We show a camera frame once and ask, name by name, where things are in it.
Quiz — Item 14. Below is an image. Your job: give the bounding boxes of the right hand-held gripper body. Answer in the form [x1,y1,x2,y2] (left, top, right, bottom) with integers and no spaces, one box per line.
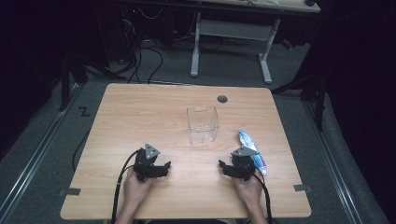
[230,146,260,183]

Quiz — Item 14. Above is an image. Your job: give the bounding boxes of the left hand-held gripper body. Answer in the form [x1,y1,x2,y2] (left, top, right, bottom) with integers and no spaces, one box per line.
[133,143,162,183]

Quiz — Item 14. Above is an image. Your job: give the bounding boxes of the blue white toothpaste tube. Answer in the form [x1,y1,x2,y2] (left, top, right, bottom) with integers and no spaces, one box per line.
[237,129,269,177]

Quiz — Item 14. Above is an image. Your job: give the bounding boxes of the clear plastic box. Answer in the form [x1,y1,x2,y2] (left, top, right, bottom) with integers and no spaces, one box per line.
[186,105,220,145]

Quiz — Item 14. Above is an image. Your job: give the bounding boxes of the person's right hand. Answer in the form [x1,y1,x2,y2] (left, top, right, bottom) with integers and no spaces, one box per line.
[233,173,264,209]

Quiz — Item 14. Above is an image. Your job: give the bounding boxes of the person's left hand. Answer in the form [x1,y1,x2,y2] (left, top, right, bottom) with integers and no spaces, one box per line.
[122,167,156,207]

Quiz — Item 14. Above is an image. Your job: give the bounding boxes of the black metal stand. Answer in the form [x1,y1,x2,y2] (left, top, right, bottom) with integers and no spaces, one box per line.
[270,62,331,132]
[58,52,127,112]

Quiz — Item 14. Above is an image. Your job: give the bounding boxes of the desk with white metal legs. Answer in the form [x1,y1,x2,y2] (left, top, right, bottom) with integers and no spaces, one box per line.
[130,0,321,85]

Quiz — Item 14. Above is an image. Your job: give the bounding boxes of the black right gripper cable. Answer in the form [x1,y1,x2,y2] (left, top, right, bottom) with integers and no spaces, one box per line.
[250,170,274,224]

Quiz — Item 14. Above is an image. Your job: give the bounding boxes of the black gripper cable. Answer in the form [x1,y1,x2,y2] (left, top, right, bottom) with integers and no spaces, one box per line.
[250,170,274,224]
[110,149,141,224]

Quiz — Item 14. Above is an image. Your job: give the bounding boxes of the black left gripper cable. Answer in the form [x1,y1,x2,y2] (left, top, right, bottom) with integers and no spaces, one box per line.
[110,149,141,224]

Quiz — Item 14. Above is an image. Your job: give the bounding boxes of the thin black floor cable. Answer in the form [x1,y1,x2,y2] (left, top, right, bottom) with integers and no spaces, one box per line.
[71,130,92,172]

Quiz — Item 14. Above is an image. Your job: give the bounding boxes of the metal floor rail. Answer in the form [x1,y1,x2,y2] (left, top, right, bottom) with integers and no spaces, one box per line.
[0,82,82,217]
[303,101,365,224]

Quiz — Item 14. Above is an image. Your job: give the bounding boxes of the black floor cables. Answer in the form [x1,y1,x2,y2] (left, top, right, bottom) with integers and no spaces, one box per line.
[120,6,194,85]

